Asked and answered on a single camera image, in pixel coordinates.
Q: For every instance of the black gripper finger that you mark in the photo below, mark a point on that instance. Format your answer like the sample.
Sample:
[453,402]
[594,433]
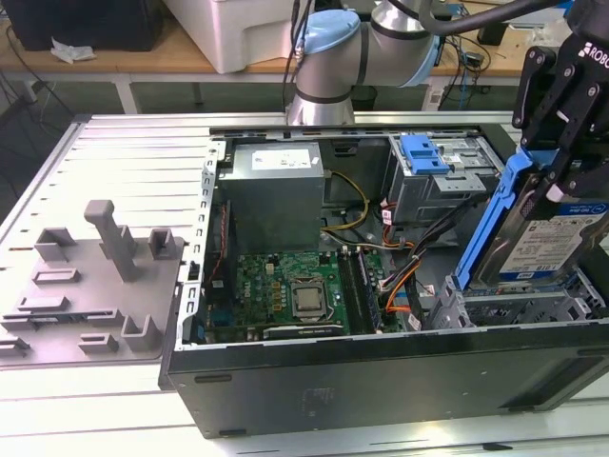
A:
[535,85]
[573,105]

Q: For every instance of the hard disk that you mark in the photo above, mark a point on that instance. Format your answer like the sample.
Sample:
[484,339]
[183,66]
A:
[533,247]

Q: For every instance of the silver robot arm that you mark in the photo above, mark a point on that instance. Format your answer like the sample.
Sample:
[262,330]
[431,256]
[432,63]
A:
[333,71]

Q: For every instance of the metal disk bay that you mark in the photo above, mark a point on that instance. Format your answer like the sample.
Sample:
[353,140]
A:
[447,304]

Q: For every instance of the clear plastic bags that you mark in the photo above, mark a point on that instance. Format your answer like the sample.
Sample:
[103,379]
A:
[547,35]

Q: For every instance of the small black cube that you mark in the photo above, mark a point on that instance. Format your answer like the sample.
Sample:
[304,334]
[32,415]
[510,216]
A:
[490,37]

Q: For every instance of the small black adapter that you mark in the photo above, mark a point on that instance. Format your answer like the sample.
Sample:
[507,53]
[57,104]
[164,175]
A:
[473,59]

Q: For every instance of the blue plastic latch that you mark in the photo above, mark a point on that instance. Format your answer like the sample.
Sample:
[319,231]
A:
[423,159]

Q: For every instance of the metal drive cage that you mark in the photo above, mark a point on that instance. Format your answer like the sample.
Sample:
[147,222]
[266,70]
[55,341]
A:
[418,195]

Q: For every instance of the RAM stick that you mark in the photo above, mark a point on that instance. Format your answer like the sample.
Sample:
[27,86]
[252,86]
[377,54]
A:
[370,295]

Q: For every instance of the black RAM slot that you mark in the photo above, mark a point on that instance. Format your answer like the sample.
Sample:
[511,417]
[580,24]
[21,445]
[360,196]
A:
[349,290]

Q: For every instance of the grey power supply unit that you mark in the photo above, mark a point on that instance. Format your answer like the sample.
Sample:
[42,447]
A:
[271,209]

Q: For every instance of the CPU socket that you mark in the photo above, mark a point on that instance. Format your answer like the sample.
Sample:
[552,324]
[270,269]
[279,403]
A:
[328,297]

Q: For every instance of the silver CPU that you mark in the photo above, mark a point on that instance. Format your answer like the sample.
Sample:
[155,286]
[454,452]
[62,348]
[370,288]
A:
[307,300]

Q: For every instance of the large white bin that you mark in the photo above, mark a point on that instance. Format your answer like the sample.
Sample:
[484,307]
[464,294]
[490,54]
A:
[214,33]

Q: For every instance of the black PC case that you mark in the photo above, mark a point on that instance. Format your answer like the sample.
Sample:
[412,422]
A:
[380,381]

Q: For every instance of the black graphics card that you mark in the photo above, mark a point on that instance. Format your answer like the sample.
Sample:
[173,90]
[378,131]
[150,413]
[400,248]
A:
[300,331]

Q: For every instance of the green motherboard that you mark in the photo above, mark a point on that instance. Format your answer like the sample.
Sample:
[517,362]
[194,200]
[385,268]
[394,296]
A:
[257,285]

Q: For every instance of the wooden desk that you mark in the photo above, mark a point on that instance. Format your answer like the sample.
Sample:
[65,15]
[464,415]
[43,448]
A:
[143,62]

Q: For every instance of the large black box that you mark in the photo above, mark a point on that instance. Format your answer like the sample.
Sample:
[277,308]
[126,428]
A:
[85,24]

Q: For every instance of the crumpled white tissue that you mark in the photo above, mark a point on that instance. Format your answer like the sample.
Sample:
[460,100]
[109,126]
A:
[71,51]

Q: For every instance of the grey parts rack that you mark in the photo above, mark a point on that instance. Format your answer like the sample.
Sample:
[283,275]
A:
[95,295]

